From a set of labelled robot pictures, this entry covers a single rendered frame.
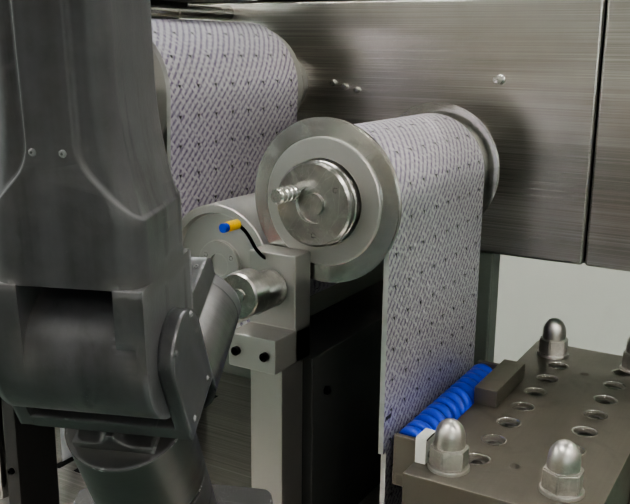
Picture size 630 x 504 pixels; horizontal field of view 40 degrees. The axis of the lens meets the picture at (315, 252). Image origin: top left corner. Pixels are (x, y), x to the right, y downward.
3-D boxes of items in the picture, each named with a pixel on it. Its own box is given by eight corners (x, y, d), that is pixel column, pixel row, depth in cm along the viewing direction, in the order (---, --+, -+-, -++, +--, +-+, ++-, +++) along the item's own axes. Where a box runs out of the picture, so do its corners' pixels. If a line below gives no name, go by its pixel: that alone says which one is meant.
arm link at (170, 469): (38, 450, 37) (163, 463, 36) (93, 332, 42) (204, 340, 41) (80, 532, 42) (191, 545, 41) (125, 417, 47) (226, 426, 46)
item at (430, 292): (378, 453, 79) (383, 258, 75) (469, 373, 99) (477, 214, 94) (382, 455, 79) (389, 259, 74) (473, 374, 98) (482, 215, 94)
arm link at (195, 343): (-37, 340, 35) (167, 356, 33) (68, 166, 43) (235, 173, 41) (49, 500, 43) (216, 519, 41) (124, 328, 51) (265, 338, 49)
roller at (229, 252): (171, 314, 88) (167, 198, 85) (300, 262, 109) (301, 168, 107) (269, 334, 82) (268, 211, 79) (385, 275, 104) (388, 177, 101)
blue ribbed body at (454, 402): (391, 460, 80) (392, 426, 79) (472, 385, 98) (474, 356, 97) (425, 470, 78) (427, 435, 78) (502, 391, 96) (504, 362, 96)
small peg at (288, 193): (279, 207, 73) (267, 199, 73) (296, 203, 75) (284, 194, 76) (285, 194, 72) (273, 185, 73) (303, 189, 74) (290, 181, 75)
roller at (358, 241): (267, 257, 80) (266, 132, 77) (388, 212, 102) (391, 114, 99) (378, 274, 74) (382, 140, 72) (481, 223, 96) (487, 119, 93)
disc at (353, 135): (254, 270, 81) (253, 113, 78) (257, 269, 82) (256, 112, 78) (396, 294, 74) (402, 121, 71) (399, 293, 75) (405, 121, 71)
